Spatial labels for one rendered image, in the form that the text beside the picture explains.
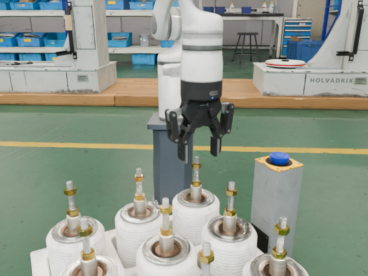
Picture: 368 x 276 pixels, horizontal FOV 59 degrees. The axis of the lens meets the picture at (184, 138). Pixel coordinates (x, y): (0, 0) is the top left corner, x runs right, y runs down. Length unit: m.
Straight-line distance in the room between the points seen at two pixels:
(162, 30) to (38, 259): 0.64
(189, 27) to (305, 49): 4.44
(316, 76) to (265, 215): 1.97
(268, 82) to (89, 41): 1.38
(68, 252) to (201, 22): 0.42
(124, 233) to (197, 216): 0.14
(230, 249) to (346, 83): 2.25
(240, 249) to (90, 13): 2.30
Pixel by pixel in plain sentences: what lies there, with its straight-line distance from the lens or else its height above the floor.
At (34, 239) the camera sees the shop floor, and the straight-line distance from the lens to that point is 1.07.
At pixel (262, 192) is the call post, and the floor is 0.25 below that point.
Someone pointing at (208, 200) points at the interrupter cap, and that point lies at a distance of 0.66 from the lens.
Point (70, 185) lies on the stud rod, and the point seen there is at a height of 0.34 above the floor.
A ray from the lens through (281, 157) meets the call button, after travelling 0.69.
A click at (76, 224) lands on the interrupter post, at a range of 0.59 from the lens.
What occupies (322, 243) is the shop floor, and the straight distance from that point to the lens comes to 1.04.
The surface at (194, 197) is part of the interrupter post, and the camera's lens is 0.66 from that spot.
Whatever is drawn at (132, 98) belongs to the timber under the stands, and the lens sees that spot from 2.49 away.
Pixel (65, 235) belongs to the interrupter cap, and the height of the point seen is 0.25.
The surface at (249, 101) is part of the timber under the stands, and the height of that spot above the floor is 0.05.
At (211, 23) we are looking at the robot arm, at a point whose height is 0.58.
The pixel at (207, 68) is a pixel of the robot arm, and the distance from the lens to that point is 0.55.
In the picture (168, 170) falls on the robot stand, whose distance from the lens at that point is 1.04.
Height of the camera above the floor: 0.58
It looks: 19 degrees down
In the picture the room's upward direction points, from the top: straight up
